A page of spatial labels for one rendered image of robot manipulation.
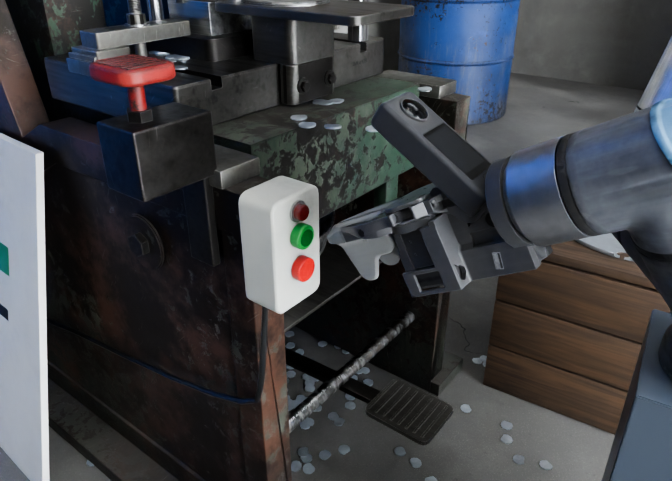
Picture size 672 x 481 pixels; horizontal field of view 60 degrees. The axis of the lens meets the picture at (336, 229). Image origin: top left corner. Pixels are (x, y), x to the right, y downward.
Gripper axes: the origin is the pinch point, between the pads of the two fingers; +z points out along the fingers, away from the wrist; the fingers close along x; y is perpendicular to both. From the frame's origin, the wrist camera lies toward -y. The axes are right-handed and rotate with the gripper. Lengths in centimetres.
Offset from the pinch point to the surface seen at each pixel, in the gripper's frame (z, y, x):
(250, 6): 15.0, -29.0, 17.2
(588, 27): 80, -15, 354
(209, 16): 22.5, -31.4, 16.6
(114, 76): 5.9, -20.9, -11.9
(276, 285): 8.1, 3.4, -3.5
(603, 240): 2, 28, 66
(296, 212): 3.6, -3.0, -0.7
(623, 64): 68, 14, 354
